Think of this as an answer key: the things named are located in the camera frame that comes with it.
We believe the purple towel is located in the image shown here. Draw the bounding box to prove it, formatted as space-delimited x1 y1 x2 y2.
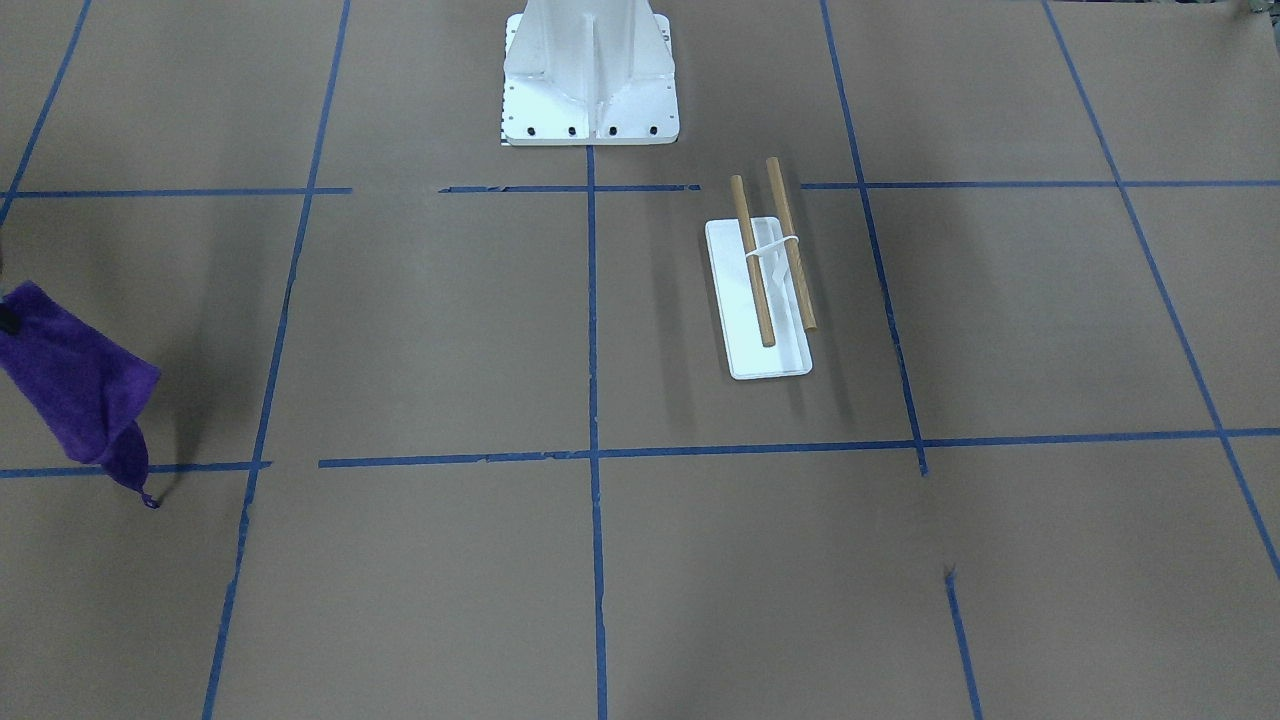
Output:
1 282 161 509

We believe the white rack base tray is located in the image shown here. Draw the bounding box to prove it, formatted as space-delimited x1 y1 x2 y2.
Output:
705 217 813 380

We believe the rear wooden rack rod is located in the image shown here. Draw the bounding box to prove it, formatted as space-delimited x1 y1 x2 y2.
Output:
765 156 818 333

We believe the wooden rack rod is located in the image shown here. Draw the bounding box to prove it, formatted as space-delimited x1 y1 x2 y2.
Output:
765 156 818 333
730 174 776 348

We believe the front wooden rack rod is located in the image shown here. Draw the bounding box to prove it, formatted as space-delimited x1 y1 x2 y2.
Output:
730 174 776 348

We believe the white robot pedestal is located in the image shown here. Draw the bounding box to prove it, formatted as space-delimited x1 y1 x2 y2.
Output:
500 1 681 147

